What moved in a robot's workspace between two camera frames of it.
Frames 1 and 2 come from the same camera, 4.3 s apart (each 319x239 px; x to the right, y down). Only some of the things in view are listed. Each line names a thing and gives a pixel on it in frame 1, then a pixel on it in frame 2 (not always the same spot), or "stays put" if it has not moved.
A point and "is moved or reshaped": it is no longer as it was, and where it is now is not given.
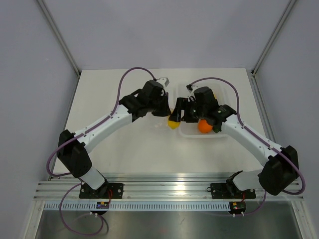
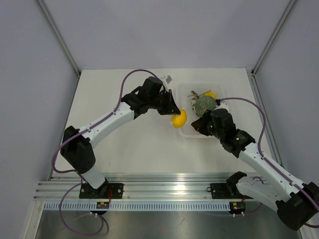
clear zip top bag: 160,122 is moved or reshaped
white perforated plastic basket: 191,130 stays put
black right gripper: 176,115 → 200,123
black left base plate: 105,191 stays put
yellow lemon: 173,125 is moved or reshaped
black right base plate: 230,190 stays put
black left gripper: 166,111 stays put
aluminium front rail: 170,185 stays put
